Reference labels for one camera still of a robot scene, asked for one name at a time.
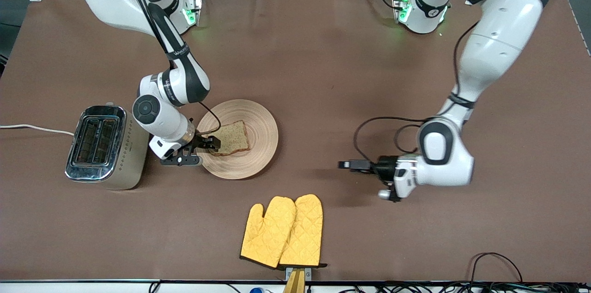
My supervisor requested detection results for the brown bread slice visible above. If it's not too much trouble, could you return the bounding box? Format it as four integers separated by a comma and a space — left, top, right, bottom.
208, 120, 251, 156

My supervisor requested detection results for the round wooden plate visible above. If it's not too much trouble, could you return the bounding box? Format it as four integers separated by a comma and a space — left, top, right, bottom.
196, 99, 279, 180

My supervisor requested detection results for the cream and chrome toaster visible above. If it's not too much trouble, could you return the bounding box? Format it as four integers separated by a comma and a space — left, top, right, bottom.
65, 102, 151, 191

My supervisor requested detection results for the yellow quilted oven mitt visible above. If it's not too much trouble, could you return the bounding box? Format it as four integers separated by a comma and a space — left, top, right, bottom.
240, 197, 296, 269
279, 194, 327, 269

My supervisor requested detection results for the brown table cover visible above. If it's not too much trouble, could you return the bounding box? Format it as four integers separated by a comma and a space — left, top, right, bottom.
0, 0, 591, 282

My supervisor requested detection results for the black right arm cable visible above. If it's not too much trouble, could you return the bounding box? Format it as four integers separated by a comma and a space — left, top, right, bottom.
121, 0, 222, 139

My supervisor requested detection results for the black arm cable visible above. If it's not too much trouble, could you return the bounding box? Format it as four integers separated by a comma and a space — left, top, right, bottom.
353, 21, 478, 161
121, 0, 222, 139

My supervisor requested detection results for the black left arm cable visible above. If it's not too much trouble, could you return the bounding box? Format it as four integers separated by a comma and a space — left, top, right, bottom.
353, 21, 478, 161

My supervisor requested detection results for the black looped cable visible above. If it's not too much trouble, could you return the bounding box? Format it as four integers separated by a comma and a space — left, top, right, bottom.
470, 252, 524, 283

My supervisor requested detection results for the grey metal bracket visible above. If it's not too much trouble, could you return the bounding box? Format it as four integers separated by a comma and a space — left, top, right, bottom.
285, 267, 312, 282

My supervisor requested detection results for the tangled black cable bundle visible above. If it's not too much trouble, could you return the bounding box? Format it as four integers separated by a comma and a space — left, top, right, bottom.
342, 281, 591, 293

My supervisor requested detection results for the white toaster power cable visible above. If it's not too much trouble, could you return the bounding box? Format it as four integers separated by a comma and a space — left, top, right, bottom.
0, 124, 75, 137

